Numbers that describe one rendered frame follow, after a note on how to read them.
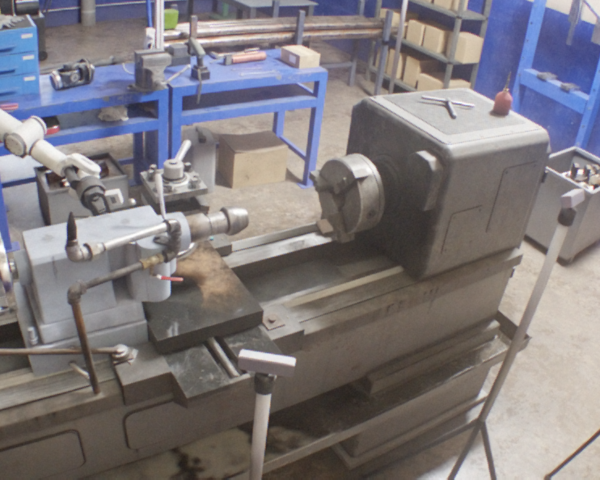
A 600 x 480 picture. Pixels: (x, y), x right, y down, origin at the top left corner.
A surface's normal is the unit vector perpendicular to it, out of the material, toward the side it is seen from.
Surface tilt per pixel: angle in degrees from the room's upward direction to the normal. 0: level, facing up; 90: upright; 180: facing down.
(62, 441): 90
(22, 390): 0
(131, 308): 62
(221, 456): 0
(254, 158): 90
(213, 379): 0
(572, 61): 90
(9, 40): 90
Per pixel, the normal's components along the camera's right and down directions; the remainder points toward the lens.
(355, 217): -0.86, 0.20
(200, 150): 0.31, 0.53
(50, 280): 0.51, 0.27
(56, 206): 0.55, 0.48
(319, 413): 0.10, -0.85
